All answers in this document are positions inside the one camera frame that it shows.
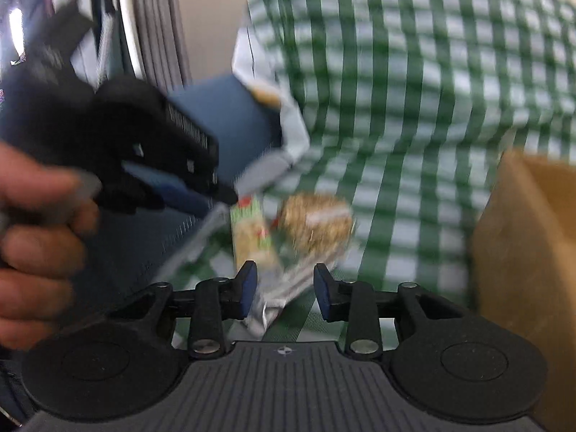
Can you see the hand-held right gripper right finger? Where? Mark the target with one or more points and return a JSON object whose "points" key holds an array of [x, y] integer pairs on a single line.
{"points": [[321, 289]]}

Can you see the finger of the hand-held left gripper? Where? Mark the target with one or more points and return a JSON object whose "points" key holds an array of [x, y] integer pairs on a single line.
{"points": [[180, 193]]}

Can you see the dark blue cloth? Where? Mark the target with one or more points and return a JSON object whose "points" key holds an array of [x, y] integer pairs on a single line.
{"points": [[11, 391]]}

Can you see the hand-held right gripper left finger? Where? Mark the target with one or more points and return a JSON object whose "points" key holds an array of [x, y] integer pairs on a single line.
{"points": [[249, 289]]}

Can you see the person's left hand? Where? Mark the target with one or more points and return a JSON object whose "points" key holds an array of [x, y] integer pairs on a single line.
{"points": [[36, 252]]}

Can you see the brown cardboard box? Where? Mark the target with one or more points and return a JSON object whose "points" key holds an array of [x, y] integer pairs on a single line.
{"points": [[526, 279]]}

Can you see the gold snack packet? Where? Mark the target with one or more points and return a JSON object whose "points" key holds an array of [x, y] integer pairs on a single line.
{"points": [[317, 222]]}

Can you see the white metal frame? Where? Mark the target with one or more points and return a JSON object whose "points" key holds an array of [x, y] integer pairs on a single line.
{"points": [[123, 13]]}

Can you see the green snack packet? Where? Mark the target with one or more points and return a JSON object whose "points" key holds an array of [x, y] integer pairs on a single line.
{"points": [[252, 234]]}

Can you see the grey curtain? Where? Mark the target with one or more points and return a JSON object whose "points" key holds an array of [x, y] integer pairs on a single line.
{"points": [[157, 22]]}

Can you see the green white checked cloth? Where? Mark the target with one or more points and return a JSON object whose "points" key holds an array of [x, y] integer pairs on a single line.
{"points": [[405, 76]]}

